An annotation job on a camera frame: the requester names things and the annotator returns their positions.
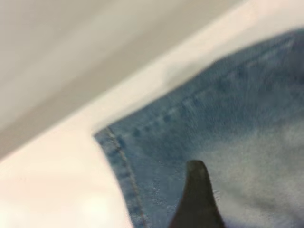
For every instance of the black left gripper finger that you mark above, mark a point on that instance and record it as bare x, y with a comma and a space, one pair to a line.
197, 202

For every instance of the blue denim printed shorts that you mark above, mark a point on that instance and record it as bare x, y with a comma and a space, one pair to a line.
213, 118

